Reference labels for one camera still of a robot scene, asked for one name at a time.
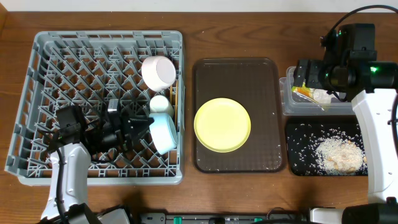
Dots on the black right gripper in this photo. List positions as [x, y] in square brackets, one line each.
[315, 67]

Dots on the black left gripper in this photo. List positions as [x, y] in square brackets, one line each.
[126, 131]

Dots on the light blue bowl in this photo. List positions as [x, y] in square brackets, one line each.
[163, 132]

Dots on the white tissue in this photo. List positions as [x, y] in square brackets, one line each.
[321, 97]

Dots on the cream cup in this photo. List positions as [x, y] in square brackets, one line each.
[160, 104]

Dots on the green yellow snack wrapper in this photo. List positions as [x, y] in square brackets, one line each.
[304, 95]

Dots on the white pink bowl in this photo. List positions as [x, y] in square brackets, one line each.
[158, 72]

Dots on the pile of rice waste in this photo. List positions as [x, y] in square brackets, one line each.
[340, 155]

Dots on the yellow plate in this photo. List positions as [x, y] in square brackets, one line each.
[222, 125]

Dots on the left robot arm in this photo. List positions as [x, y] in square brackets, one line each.
[71, 149]

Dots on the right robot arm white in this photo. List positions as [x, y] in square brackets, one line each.
[376, 113]

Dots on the grey dishwasher rack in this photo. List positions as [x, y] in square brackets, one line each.
[88, 68]

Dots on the clear plastic bin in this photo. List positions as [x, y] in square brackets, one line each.
[289, 107]

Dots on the black tray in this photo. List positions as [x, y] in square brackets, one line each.
[304, 146]

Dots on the dark brown tray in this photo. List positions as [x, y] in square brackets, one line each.
[253, 83]

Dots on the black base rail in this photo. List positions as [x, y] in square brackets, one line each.
[275, 215]

